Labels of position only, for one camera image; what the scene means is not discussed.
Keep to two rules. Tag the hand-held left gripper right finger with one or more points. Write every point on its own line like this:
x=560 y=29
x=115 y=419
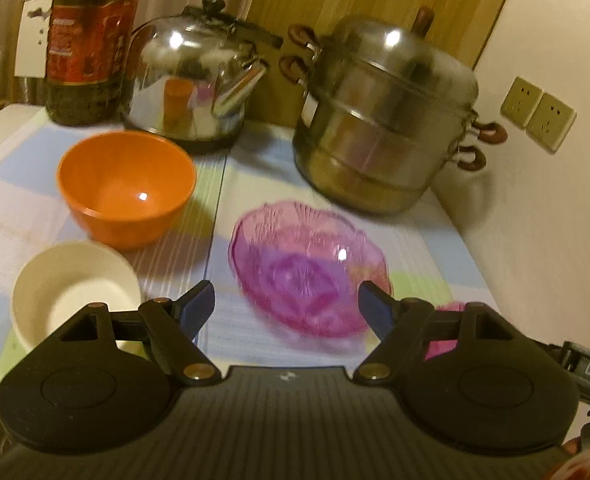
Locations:
x=375 y=310

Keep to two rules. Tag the stainless steel kettle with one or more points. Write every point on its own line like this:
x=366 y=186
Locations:
x=185 y=80

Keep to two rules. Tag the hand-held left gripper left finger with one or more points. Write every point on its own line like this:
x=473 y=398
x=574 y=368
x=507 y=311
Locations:
x=198 y=305

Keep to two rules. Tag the white bowl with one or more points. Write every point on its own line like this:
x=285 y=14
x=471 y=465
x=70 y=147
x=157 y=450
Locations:
x=70 y=290

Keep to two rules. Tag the pink glass plate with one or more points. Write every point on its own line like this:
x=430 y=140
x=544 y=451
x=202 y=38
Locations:
x=447 y=327
x=305 y=270

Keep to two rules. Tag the stainless steel steamer pot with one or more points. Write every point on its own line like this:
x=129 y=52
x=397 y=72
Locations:
x=380 y=110

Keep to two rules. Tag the orange bowl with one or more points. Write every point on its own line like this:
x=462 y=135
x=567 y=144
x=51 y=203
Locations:
x=125 y=195

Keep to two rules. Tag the cooking oil bottle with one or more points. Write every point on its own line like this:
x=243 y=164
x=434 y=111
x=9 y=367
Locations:
x=90 y=45

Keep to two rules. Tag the beige wall socket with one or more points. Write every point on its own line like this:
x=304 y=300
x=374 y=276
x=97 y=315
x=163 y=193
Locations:
x=552 y=121
x=520 y=101

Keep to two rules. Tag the checked pastel tablecloth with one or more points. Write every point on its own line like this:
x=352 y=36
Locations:
x=255 y=175

